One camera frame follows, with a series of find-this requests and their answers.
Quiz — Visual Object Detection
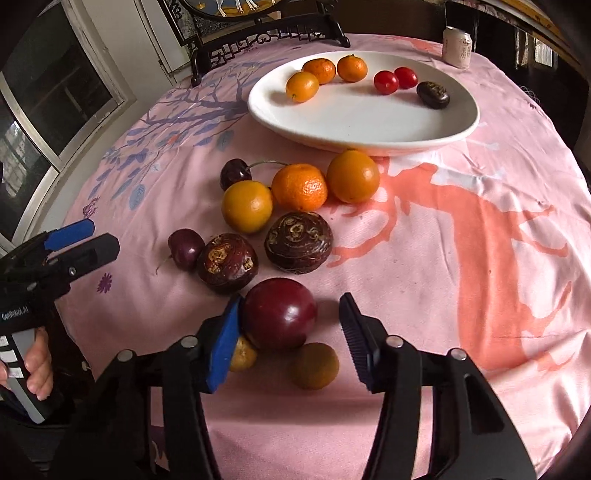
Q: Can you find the tan longan front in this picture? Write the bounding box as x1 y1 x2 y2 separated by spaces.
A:
229 336 257 373

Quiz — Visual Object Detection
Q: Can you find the tan longan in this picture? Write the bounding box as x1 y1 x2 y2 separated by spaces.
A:
290 342 339 391
229 336 257 373

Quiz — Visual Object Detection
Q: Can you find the red plum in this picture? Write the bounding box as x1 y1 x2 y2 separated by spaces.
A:
242 278 318 351

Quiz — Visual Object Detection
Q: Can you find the water chestnut front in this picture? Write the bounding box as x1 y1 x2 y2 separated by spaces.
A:
197 233 259 294

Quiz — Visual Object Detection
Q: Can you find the water chestnut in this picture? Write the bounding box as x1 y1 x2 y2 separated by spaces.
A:
197 233 259 294
417 81 451 110
263 212 334 274

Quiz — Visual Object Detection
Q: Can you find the dark cherry front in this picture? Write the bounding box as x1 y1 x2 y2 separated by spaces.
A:
154 228 205 275

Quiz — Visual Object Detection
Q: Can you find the yellow-orange kumquat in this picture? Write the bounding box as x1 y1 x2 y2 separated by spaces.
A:
221 180 273 234

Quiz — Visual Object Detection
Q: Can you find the small mandarin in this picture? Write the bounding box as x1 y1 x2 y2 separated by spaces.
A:
271 163 329 212

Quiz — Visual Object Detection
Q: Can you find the smooth orange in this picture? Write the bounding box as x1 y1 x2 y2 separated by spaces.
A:
327 150 380 204

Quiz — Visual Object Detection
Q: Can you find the dark cherry with stem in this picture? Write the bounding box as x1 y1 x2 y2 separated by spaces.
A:
219 158 287 191

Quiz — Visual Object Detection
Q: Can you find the red cherry tomato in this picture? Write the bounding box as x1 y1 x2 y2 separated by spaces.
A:
373 70 400 95
394 66 419 90

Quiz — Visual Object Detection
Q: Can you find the orange kumquat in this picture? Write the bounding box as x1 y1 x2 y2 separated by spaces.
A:
286 71 320 103

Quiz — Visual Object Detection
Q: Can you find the large mandarin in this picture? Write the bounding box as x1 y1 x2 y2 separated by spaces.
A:
337 54 368 83
301 58 337 85

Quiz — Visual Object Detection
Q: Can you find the person's left hand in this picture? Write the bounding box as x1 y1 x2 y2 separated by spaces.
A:
24 327 54 401

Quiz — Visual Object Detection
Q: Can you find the pink printed tablecloth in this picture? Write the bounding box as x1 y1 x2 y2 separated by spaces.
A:
58 40 590 479

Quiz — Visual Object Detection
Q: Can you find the white oval plate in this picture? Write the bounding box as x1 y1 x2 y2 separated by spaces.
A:
249 51 480 156

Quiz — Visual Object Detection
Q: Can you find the round deer art screen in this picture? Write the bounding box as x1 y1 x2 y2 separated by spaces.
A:
158 1 351 86

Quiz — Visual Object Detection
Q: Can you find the white drink can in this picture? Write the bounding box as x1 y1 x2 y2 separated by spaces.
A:
442 26 473 70

